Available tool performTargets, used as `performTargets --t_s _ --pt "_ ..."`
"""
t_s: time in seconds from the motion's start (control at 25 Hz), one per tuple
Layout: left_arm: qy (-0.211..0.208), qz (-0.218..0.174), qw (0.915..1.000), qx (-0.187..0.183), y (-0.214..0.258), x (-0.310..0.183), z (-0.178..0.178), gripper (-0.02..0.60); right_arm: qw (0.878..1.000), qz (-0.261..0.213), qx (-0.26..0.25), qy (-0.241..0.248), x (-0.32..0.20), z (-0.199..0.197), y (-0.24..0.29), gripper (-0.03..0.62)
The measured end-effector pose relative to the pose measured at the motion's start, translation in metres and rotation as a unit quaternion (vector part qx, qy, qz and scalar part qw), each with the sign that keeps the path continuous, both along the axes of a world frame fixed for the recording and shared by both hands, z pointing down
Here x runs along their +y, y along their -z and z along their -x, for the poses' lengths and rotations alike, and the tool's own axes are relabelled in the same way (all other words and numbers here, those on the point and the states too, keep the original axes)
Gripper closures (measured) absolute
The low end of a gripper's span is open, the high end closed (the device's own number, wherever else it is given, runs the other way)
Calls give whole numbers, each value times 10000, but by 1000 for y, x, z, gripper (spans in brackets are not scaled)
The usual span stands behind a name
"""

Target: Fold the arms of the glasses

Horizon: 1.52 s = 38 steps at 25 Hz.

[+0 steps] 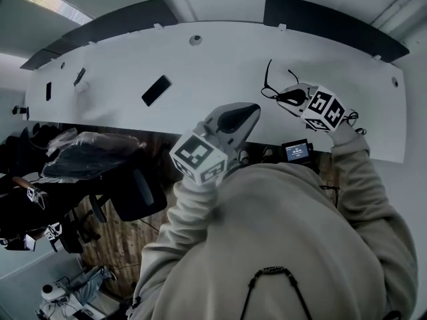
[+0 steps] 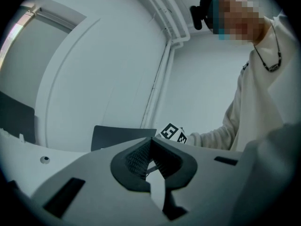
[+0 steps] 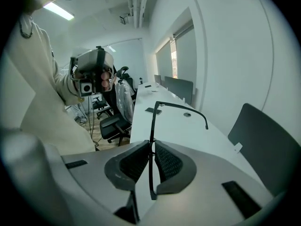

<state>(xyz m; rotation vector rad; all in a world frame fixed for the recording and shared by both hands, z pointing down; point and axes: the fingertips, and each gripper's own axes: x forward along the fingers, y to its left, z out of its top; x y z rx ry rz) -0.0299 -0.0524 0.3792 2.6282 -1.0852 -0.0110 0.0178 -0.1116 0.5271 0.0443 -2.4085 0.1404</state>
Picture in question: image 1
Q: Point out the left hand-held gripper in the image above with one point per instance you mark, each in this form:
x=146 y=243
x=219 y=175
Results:
x=197 y=152

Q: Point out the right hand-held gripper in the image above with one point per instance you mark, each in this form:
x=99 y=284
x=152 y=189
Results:
x=325 y=108

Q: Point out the black eyeglasses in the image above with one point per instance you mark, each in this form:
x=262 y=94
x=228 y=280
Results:
x=267 y=78

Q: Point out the person's left forearm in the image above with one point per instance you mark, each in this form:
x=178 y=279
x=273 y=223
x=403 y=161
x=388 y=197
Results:
x=190 y=208

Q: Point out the person's right forearm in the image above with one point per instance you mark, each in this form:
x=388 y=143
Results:
x=360 y=178

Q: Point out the person's left shoe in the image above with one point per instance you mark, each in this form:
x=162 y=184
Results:
x=243 y=155

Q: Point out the person's shoe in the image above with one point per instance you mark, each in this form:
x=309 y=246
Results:
x=268 y=152
x=243 y=155

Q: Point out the person's right shoe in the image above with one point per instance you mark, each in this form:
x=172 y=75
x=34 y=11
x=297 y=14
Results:
x=268 y=152

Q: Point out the small black screen device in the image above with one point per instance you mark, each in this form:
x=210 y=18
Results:
x=297 y=152

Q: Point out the large black smartphone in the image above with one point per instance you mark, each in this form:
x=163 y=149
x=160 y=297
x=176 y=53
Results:
x=156 y=91

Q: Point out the long dark divider panel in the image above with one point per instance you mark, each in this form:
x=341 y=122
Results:
x=333 y=18

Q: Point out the black office chair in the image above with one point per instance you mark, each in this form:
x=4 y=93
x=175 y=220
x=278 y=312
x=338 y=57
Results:
x=140 y=195

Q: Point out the person in white coat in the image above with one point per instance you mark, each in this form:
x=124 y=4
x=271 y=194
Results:
x=283 y=238

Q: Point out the white pipe bundle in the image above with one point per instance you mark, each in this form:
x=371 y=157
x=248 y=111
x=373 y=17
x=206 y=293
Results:
x=400 y=5

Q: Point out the white device stand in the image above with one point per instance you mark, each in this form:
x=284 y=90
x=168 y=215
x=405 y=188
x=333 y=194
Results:
x=83 y=88

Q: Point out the black handheld device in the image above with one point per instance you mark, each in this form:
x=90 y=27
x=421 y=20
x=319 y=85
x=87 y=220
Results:
x=80 y=76

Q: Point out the small black smartphone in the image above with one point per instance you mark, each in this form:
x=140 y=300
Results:
x=48 y=91

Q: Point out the black chair wheel base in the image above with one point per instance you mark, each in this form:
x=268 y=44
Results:
x=76 y=238

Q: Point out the short dark divider panel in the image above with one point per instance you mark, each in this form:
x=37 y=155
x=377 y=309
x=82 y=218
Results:
x=40 y=58

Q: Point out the black bag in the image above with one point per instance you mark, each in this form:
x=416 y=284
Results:
x=16 y=152

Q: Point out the white round device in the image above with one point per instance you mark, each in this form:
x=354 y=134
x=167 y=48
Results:
x=50 y=292

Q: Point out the black clamp-mounted camera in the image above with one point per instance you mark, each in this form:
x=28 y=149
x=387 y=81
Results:
x=21 y=111

